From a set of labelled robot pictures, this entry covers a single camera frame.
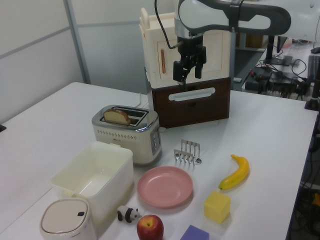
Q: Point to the yellow banana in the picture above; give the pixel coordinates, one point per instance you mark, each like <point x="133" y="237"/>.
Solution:
<point x="237" y="175"/>

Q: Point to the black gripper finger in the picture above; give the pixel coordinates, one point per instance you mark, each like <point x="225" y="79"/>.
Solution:
<point x="199" y="67"/>
<point x="179" y="71"/>

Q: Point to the small cream lidded bin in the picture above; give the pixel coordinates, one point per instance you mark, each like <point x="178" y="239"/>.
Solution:
<point x="65" y="217"/>

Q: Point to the cream and chrome toaster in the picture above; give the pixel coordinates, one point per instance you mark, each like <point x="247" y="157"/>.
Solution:
<point x="120" y="147"/>

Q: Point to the black keyboard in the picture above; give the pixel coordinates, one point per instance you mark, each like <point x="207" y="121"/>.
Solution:
<point x="314" y="65"/>

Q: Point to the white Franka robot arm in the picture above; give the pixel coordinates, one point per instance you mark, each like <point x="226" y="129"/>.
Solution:
<point x="195" y="12"/>

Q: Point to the cream open plastic box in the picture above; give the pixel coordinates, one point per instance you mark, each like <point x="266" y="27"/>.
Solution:
<point x="117" y="175"/>

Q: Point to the black monitor stand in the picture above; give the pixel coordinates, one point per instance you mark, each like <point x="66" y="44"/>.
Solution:
<point x="270" y="47"/>

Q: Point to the black computer mouse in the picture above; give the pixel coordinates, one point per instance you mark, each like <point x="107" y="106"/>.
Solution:
<point x="315" y="50"/>

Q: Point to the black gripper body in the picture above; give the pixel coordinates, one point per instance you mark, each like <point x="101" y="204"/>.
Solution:
<point x="191" y="48"/>

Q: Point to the brown bread slice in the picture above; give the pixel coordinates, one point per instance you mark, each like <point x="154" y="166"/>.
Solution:
<point x="116" y="116"/>

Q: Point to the black electronics box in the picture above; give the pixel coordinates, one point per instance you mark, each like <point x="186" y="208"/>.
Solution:
<point x="257" y="82"/>

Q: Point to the pink plate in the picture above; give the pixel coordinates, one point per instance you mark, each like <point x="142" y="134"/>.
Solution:
<point x="165" y="187"/>

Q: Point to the metal toast rack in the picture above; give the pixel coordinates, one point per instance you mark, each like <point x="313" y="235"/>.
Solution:
<point x="190" y="143"/>

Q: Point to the red apple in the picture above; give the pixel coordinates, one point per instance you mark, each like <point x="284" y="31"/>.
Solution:
<point x="150" y="228"/>

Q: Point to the purple cube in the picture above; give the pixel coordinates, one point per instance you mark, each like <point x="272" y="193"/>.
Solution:
<point x="195" y="233"/>

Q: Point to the black camera stand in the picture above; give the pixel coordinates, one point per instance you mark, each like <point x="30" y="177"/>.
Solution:
<point x="311" y="105"/>
<point x="2" y="128"/>

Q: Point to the small panda figurine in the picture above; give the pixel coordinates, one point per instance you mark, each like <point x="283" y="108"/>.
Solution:
<point x="127" y="215"/>

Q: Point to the yellow cube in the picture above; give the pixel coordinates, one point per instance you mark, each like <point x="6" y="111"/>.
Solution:
<point x="216" y="207"/>

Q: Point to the white and brown appliance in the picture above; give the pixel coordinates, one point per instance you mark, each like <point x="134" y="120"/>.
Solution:
<point x="207" y="107"/>

